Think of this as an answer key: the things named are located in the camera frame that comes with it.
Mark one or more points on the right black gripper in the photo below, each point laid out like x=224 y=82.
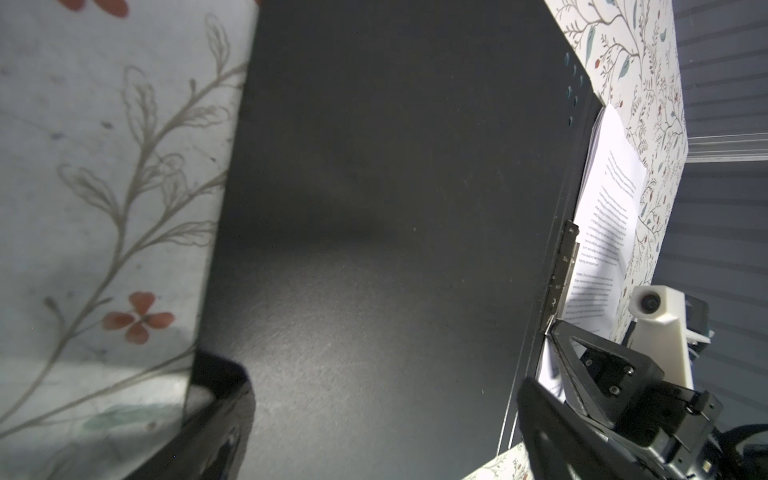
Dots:
x=671 y=431

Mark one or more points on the teal black clip folder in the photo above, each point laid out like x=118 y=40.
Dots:
x=400 y=176

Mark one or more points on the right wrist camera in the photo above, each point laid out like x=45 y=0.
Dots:
x=672 y=328

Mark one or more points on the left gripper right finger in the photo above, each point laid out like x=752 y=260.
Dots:
x=559 y=442

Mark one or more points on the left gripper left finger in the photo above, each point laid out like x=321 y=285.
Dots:
x=212 y=442

